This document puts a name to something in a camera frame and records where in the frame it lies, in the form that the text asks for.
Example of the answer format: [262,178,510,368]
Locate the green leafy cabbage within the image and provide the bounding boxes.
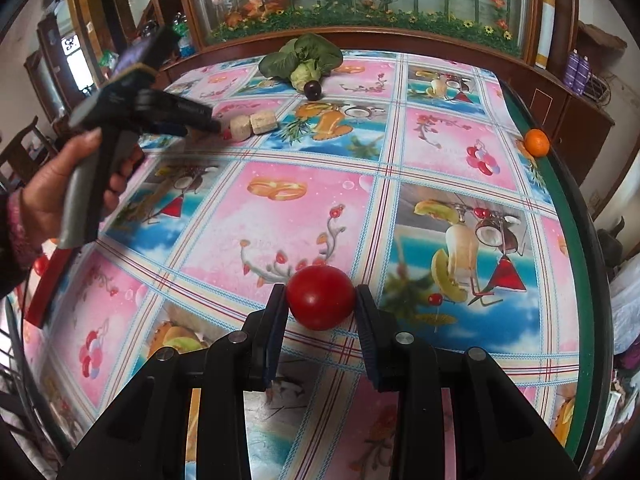
[258,32,343,94]

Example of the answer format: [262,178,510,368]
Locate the red rimmed white tray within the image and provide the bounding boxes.
[24,248,77,328]

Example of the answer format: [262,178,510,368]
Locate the left hand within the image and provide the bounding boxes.
[20,129,143,252]

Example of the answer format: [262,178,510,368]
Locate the purple bottles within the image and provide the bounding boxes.
[563,49,591,96]

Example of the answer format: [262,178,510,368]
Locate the colourful fruit print tablecloth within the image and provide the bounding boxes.
[25,51,579,450]

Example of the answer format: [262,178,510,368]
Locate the small orange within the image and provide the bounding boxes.
[524,128,550,158]

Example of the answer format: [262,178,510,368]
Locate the dark purple plum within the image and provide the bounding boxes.
[303,80,322,102]

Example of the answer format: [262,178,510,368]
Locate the dark wooden chair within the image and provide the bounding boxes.
[1,116,58,193]

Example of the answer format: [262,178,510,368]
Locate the red cherry tomato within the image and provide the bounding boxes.
[285,266,356,332]

